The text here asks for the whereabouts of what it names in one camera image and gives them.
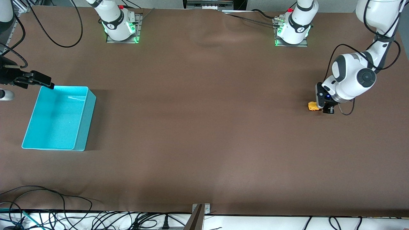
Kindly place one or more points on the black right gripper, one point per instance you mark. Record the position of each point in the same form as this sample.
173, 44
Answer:
8, 75

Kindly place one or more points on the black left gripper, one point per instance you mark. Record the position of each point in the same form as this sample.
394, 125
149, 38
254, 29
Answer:
328, 105

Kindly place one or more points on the yellow beetle toy car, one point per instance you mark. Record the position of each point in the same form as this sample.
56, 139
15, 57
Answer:
313, 106

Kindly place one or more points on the teal plastic storage bin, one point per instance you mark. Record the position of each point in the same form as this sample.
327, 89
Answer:
54, 121

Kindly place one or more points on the brown table cloth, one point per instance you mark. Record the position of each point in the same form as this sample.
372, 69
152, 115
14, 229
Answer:
204, 127

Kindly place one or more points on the grey power strip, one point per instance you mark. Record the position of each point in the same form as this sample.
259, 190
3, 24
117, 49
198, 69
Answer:
207, 4

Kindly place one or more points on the black power plug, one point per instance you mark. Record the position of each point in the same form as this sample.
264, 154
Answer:
165, 223

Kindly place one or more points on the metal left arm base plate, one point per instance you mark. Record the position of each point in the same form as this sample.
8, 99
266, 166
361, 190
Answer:
292, 45

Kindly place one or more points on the aluminium frame rail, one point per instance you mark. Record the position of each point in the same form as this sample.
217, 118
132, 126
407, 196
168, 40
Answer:
25, 6

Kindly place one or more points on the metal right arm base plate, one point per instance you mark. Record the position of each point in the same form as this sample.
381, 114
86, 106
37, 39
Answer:
139, 28

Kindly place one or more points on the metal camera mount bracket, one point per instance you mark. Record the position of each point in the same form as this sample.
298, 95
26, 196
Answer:
200, 209

